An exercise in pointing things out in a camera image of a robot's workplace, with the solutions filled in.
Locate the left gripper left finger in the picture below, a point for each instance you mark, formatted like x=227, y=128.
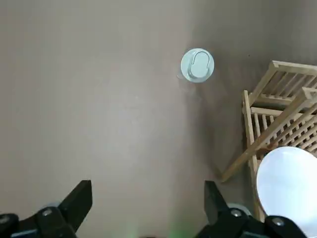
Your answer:
x=49, y=223

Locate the clear bottle with grey lid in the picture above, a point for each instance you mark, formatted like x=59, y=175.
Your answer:
x=198, y=65

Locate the pale plate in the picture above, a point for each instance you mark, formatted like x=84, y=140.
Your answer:
x=287, y=181

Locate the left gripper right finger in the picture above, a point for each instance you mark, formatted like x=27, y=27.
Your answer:
x=235, y=225

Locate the wooden dish rack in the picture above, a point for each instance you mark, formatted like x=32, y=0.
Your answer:
x=292, y=67

